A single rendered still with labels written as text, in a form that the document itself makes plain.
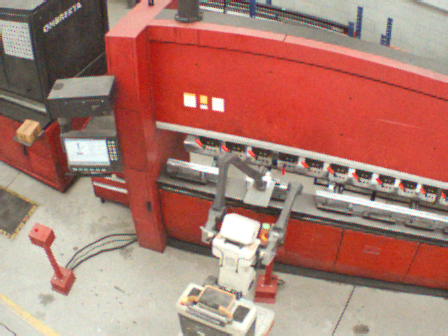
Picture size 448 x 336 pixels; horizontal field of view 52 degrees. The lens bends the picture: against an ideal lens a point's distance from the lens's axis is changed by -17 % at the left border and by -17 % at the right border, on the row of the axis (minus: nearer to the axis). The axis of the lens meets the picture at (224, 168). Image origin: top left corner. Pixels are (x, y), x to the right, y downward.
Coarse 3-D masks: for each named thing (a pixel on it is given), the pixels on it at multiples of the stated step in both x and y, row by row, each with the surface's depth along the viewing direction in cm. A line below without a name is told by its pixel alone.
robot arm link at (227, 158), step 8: (224, 160) 349; (232, 160) 352; (224, 168) 349; (224, 176) 352; (224, 184) 354; (216, 192) 355; (224, 192) 356; (216, 200) 356; (224, 200) 358; (216, 208) 357; (224, 208) 356; (224, 216) 359
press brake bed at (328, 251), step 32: (160, 192) 445; (192, 224) 460; (288, 224) 423; (320, 224) 413; (288, 256) 453; (320, 256) 439; (352, 256) 427; (384, 256) 415; (416, 256) 404; (384, 288) 447; (416, 288) 440
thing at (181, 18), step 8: (184, 0) 331; (192, 0) 331; (224, 0) 344; (184, 8) 335; (192, 8) 336; (224, 8) 350; (176, 16) 345; (184, 16) 340; (192, 16) 341; (200, 16) 344
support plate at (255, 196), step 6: (252, 180) 417; (252, 186) 412; (270, 186) 412; (252, 192) 408; (258, 192) 408; (264, 192) 408; (270, 192) 407; (246, 198) 403; (252, 198) 403; (258, 198) 403; (264, 198) 403; (258, 204) 399; (264, 204) 399
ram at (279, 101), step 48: (192, 48) 350; (240, 96) 367; (288, 96) 354; (336, 96) 340; (384, 96) 326; (432, 96) 311; (288, 144) 382; (336, 144) 368; (384, 144) 353; (432, 144) 336
